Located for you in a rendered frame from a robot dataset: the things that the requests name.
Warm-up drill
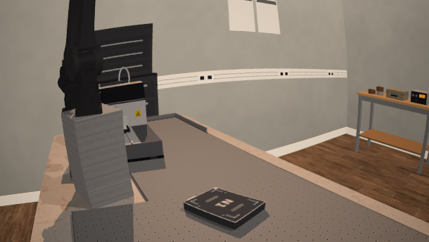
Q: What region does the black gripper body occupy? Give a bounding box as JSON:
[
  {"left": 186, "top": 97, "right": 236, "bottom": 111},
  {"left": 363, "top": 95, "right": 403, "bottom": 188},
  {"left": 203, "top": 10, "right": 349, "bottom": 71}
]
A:
[{"left": 62, "top": 99, "right": 76, "bottom": 112}]

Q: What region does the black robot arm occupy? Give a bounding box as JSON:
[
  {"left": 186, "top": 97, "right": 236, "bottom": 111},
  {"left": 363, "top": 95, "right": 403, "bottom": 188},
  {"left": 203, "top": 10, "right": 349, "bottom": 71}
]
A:
[{"left": 58, "top": 0, "right": 103, "bottom": 117}]

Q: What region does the dark grey raised edge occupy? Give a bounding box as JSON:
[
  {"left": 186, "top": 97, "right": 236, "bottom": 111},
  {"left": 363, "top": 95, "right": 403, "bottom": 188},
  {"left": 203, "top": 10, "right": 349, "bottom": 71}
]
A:
[{"left": 147, "top": 113, "right": 207, "bottom": 132}]

